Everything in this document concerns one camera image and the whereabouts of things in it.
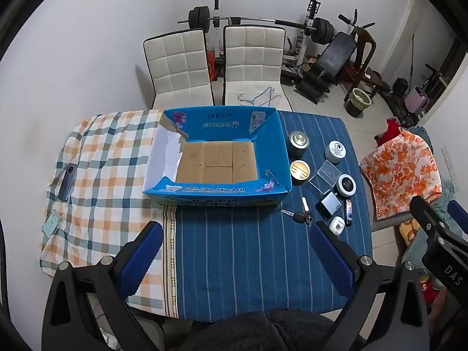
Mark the red cloth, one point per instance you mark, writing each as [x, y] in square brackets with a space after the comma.
[390, 129]

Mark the person's right forearm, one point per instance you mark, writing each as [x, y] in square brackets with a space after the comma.
[443, 318]

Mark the red bag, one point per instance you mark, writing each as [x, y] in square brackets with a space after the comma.
[212, 65]

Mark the pale green card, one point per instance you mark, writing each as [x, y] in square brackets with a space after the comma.
[51, 223]

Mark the blue cardboard milk box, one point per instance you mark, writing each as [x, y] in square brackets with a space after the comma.
[215, 164]

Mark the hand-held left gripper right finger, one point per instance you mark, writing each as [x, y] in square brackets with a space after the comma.
[331, 259]

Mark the brown wooden chair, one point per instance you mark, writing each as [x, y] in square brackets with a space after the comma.
[365, 44]

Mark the dark blue power adapter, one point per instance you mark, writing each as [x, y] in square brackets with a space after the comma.
[328, 204]

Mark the black weight bench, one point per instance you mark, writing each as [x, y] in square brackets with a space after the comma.
[336, 53]

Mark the plaid orange and green cloth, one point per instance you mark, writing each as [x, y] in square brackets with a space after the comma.
[106, 190]

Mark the clear plastic box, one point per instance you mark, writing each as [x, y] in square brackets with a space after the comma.
[323, 177]

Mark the key bunch with black heads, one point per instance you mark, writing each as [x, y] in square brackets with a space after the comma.
[305, 216]

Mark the white barbell rack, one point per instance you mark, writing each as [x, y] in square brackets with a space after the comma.
[217, 33]

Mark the grey smartphone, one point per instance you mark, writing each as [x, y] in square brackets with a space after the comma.
[68, 182]

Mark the trash bin with liner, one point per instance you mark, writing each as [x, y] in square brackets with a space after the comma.
[357, 101]

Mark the cartoon print pillow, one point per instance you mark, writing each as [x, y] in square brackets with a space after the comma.
[408, 232]

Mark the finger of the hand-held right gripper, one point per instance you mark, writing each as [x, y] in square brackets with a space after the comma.
[460, 215]
[424, 215]

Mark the barbell with black plates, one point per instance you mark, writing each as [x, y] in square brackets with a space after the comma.
[321, 27]

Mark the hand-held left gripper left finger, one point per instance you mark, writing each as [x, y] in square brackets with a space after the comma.
[140, 263]

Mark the blue striped tablecloth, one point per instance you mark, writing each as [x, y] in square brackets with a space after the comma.
[263, 248]

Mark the teal cloth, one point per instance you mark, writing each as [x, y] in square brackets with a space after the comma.
[415, 254]

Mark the pink suitcase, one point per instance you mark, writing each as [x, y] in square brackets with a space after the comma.
[416, 99]

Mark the small white earbud case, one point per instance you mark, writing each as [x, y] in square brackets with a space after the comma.
[336, 225]

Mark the gold lid round tin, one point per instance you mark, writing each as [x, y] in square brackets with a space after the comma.
[299, 171]

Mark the printed lighter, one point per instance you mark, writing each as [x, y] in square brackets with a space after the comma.
[348, 214]

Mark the orange floral blanket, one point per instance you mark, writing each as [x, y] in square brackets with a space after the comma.
[402, 168]

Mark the black and white round tin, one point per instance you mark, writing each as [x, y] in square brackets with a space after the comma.
[345, 184]

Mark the white quilted chair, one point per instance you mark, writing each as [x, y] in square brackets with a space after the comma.
[254, 62]
[175, 65]

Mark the dark fleece clothing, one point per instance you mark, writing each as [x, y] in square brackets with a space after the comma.
[270, 331]

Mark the silver round tin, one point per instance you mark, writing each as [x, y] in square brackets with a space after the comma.
[298, 142]

